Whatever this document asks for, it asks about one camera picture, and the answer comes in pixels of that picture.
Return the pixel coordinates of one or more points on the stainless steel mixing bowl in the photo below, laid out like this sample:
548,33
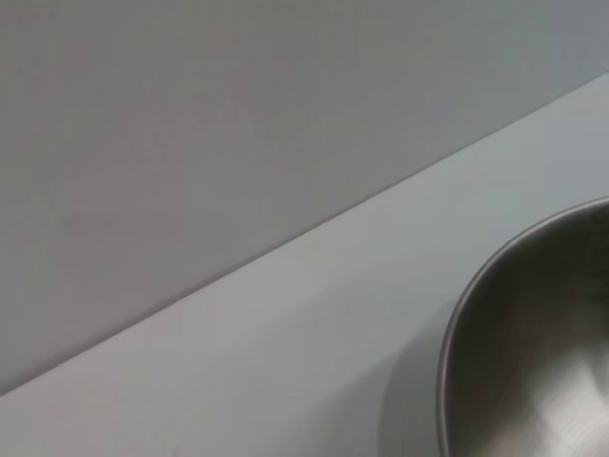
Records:
537,362

